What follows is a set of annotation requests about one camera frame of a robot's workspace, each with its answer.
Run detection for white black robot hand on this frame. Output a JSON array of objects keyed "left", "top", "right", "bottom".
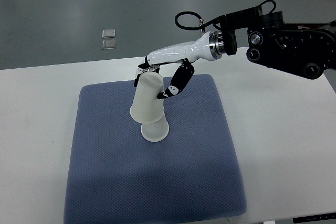
[{"left": 134, "top": 31, "right": 221, "bottom": 100}]

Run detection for white paper cup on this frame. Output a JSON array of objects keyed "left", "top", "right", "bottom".
[
  {"left": 130, "top": 72, "right": 164, "bottom": 124},
  {"left": 141, "top": 114, "right": 169, "bottom": 142}
]

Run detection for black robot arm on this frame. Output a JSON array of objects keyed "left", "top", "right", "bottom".
[{"left": 213, "top": 5, "right": 335, "bottom": 79}]

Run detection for white paper cup on cushion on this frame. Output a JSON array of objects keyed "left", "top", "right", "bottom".
[{"left": 141, "top": 114, "right": 169, "bottom": 142}]

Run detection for lower silver floor plate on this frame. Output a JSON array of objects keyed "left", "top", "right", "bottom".
[{"left": 102, "top": 39, "right": 116, "bottom": 50}]

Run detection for silver floor plate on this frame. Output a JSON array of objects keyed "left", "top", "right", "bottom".
[
  {"left": 102, "top": 39, "right": 116, "bottom": 50},
  {"left": 102, "top": 28, "right": 116, "bottom": 38}
]

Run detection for upper silver floor plate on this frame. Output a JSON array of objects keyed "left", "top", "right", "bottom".
[{"left": 102, "top": 28, "right": 116, "bottom": 38}]

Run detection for blue grey fabric cushion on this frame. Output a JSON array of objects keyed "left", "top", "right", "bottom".
[{"left": 64, "top": 74, "right": 247, "bottom": 223}]

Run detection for black bar under table edge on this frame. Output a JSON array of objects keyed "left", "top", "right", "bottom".
[{"left": 292, "top": 214, "right": 335, "bottom": 223}]

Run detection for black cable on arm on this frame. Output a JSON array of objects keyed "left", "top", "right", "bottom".
[{"left": 175, "top": 0, "right": 277, "bottom": 31}]

